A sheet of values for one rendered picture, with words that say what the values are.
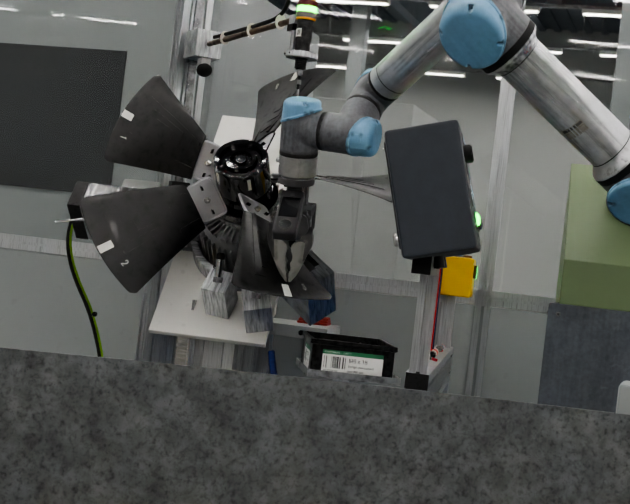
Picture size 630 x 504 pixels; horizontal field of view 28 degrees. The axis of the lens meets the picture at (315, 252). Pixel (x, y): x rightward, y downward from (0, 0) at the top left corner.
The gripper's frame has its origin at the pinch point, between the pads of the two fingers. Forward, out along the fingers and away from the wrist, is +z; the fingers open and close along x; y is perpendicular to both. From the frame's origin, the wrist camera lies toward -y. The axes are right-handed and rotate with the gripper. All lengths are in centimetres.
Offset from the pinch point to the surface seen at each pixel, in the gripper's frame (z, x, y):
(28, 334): 53, 87, 78
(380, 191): -14.7, -14.8, 19.3
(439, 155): -39, -31, -54
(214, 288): 9.3, 18.1, 13.8
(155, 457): -40, -21, -161
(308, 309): 11.8, -2.2, 15.4
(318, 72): -34, 5, 48
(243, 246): -4.6, 9.7, 1.7
